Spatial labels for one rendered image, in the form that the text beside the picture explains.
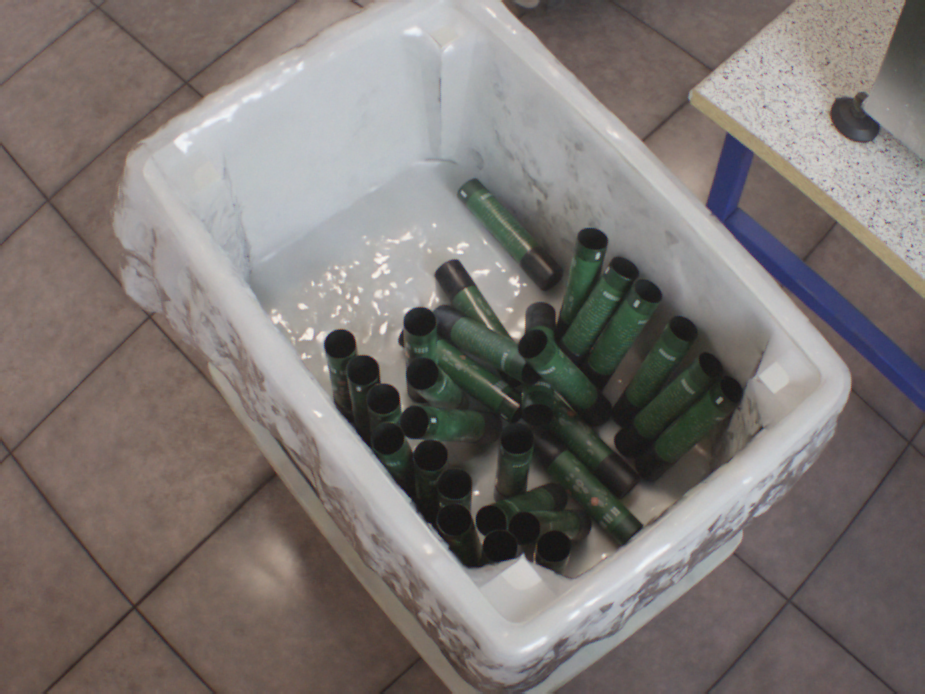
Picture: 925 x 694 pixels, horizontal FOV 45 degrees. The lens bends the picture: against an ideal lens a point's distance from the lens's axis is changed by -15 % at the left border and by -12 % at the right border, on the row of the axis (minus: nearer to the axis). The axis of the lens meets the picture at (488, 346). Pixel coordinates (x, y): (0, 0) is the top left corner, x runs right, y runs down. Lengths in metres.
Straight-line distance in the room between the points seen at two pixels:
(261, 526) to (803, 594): 0.78
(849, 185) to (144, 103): 1.37
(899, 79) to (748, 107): 0.18
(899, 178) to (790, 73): 0.15
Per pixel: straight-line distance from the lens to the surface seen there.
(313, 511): 1.49
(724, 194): 1.43
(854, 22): 1.29
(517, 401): 1.26
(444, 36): 1.29
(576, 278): 1.25
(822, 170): 1.14
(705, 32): 2.24
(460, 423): 1.20
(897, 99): 1.11
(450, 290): 1.33
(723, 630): 1.73
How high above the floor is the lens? 1.64
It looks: 63 degrees down
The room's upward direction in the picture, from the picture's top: 4 degrees clockwise
